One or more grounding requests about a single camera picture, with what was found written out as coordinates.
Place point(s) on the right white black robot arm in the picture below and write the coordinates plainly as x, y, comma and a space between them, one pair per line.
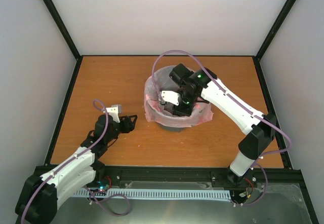
256, 126

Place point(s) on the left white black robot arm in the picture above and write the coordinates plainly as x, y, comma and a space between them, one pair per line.
42, 195

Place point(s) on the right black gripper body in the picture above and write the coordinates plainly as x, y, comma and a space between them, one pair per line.
187, 110

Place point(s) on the right black frame post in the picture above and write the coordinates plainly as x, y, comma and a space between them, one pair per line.
275, 28

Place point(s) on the teal plastic trash bin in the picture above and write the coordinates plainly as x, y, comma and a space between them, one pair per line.
173, 125

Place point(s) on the black frame post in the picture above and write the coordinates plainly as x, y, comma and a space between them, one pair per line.
275, 28
62, 28

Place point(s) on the pink plastic trash bag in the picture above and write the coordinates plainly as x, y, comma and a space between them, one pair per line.
202, 112

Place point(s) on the left black frame post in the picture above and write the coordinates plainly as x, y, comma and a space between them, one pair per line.
62, 28

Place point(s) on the small lit circuit board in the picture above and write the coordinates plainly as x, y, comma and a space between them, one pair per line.
105, 184

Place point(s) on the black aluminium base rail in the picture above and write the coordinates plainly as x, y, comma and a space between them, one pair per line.
217, 177

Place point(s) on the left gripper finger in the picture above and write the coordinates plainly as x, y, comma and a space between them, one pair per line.
131, 125
131, 119

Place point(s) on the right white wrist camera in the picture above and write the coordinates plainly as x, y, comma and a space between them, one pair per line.
169, 97

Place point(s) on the light blue cable duct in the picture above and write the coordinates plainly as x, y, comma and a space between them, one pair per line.
154, 194

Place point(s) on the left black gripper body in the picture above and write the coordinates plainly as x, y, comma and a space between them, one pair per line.
126, 125

